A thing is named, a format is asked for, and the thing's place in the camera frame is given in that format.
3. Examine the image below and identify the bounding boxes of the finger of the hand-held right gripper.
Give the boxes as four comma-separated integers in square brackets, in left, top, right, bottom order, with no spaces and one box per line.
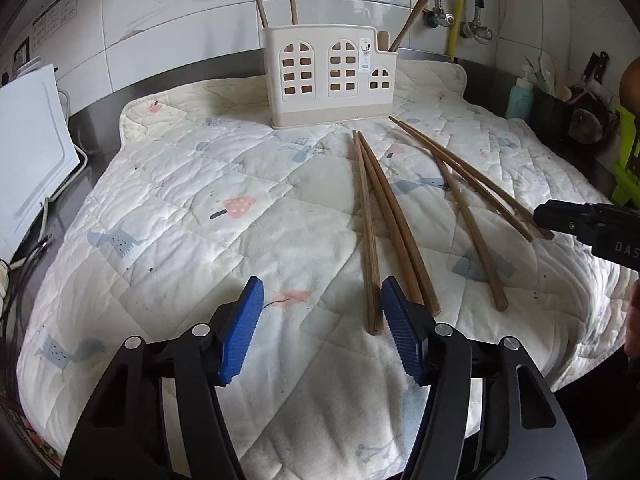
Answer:
[533,199,599,237]

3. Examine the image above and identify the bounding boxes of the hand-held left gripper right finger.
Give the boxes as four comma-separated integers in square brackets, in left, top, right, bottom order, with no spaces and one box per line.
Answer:
[381,276,588,480]

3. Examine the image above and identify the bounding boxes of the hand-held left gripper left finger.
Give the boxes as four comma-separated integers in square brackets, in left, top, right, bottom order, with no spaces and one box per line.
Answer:
[60,276,265,480]

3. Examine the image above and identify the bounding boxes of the cream plastic chopstick holder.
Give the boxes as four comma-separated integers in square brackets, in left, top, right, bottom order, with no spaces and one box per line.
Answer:
[261,25,398,130]

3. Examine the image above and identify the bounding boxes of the person's right forearm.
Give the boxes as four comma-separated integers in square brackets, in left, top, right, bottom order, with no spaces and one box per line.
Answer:
[624,280,640,356]

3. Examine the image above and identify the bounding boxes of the green plastic dish rack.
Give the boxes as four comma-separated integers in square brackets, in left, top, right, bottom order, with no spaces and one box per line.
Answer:
[611,105,640,206]

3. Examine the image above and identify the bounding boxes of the black utensil container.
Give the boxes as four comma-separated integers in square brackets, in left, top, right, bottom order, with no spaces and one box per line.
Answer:
[531,87,576,141]

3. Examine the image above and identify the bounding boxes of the teal pump bottle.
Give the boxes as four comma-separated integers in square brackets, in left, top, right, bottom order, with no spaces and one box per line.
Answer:
[505,57,536,121]

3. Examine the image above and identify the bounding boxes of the white rice paddle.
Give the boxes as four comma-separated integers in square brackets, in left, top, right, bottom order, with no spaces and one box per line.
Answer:
[539,52,557,93]

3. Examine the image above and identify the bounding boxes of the brown round object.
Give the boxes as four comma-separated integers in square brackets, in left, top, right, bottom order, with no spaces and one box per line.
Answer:
[619,57,640,108]

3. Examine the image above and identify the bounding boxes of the white printed quilted mat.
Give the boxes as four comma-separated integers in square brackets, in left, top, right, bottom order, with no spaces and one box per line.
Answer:
[15,57,640,466]

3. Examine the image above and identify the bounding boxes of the metal angle valve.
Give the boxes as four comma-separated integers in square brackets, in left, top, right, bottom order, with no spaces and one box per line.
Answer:
[460,20,496,43]

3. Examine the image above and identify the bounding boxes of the metal valve with red knob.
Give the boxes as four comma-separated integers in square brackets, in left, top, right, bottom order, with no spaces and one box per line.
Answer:
[424,9,457,30]

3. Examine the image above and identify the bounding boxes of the yellow gas pipe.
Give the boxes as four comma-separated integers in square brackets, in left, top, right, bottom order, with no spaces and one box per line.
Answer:
[446,0,471,58]

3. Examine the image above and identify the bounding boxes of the white countertop appliance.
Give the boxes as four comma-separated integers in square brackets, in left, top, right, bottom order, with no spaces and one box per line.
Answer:
[0,63,83,261]

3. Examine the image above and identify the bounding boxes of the black-handled cleaver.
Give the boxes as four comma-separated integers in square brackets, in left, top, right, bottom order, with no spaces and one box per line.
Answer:
[582,51,610,86]

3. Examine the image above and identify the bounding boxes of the black cables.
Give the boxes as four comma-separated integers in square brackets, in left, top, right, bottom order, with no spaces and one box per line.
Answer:
[0,235,51,311]

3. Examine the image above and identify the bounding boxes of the printed wall notice sticker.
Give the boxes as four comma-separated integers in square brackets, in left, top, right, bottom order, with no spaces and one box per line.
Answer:
[31,0,78,43]

